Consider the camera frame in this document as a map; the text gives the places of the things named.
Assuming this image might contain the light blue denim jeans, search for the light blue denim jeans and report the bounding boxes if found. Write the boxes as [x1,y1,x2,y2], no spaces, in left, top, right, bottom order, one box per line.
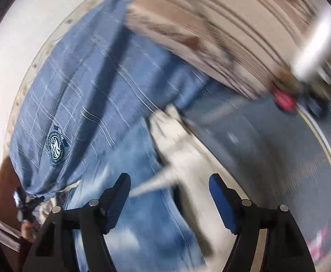
[64,119,205,271]

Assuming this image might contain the brown wooden headboard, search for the brown wooden headboard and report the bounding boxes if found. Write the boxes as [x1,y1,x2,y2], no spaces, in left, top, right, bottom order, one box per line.
[0,157,21,231]

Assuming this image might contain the cream leaf print quilt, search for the cream leaf print quilt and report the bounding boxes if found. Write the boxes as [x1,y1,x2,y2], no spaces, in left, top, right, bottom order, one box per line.
[128,104,268,272]

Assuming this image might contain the blue plaid pillow with emblem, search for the blue plaid pillow with emblem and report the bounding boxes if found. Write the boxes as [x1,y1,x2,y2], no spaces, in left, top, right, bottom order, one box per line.
[9,0,210,198]

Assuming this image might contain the red round object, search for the red round object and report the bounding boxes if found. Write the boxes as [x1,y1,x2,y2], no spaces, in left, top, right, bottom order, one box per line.
[273,88,296,113]

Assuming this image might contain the beige floral striped pillow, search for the beige floral striped pillow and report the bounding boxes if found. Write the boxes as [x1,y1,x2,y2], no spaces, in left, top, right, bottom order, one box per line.
[126,0,325,99]

